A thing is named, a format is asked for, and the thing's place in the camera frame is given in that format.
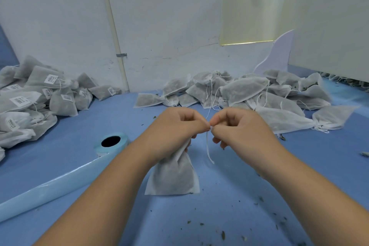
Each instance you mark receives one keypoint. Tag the person's right hand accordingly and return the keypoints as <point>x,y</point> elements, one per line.
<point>245,133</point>

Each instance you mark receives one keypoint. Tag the person's left hand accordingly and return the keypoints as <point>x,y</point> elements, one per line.
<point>170,133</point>

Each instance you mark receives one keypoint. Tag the pile of unlabelled herb bags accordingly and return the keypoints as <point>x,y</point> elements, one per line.
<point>248,96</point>

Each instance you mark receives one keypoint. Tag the white sachet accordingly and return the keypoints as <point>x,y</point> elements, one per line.
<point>173,176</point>

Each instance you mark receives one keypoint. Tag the blue label roll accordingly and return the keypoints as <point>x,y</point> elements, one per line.
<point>109,142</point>

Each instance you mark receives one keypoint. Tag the pile of labelled herb bags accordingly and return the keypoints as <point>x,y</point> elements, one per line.
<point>40,99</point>

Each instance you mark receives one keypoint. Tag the person's right forearm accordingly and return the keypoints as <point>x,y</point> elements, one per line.
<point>320,202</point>

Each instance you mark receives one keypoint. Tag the person's left forearm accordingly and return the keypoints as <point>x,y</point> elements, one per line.
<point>86,208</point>

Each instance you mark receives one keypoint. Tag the white curved board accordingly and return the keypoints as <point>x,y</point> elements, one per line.
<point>277,55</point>

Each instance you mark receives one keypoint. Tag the grey pipe clamp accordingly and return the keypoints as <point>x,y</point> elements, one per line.
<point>121,55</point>

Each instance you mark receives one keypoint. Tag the large beige panel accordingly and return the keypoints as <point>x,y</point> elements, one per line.
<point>331,18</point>

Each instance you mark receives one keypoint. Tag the blue curtain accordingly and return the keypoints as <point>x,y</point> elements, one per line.
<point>7,50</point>

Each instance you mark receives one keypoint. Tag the white wall pipe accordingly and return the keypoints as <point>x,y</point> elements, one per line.
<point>114,24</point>

